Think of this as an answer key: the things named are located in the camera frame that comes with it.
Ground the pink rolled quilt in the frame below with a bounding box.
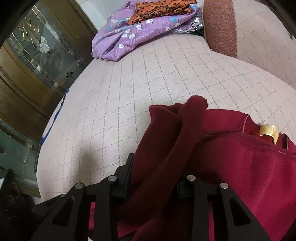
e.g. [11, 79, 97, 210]
[203, 1, 295, 87]

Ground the yellow neck label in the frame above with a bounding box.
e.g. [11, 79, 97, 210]
[259, 124, 280, 145]

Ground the blue cable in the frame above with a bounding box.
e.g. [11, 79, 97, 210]
[34, 88, 70, 173]

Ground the purple floral cloth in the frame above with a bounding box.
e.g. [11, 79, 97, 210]
[91, 1, 204, 61]

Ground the orange black patterned cloth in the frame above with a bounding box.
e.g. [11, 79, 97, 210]
[128, 0, 197, 25]

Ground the wooden glass-door wardrobe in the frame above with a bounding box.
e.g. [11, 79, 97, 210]
[1, 1, 96, 197]

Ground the red knit sweater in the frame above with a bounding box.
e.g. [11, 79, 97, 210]
[89, 95, 296, 241]

